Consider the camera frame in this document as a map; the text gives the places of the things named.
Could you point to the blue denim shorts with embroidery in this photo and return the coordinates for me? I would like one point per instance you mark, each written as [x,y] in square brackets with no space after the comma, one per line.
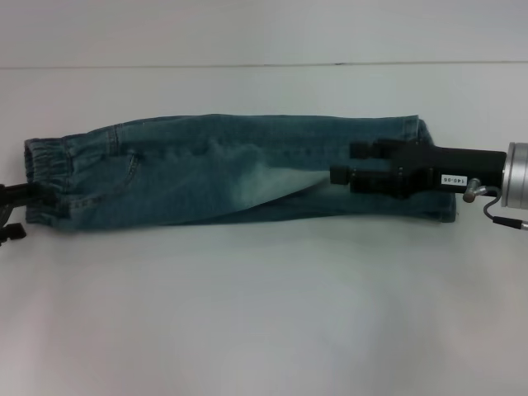
[206,181]

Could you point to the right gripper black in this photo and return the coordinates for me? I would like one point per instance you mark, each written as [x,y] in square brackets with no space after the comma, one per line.
[458,169]

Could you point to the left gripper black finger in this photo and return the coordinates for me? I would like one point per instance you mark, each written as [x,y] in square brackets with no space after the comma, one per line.
[14,234]
[24,194]

